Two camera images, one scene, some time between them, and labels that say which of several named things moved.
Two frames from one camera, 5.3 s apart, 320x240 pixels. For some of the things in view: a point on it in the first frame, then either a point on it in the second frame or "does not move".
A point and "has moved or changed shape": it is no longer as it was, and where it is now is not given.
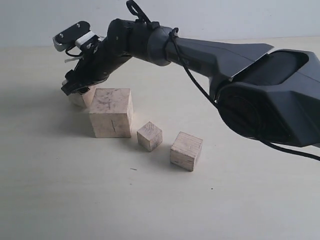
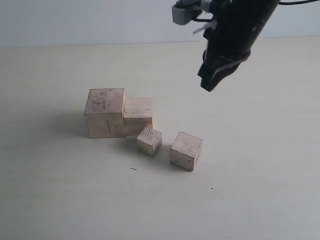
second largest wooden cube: (85, 99) -> (138, 115)
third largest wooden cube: (185, 148) does not move
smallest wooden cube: (149, 136) has moved or changed shape
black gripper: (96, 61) -> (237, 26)
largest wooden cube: (111, 114) does not move
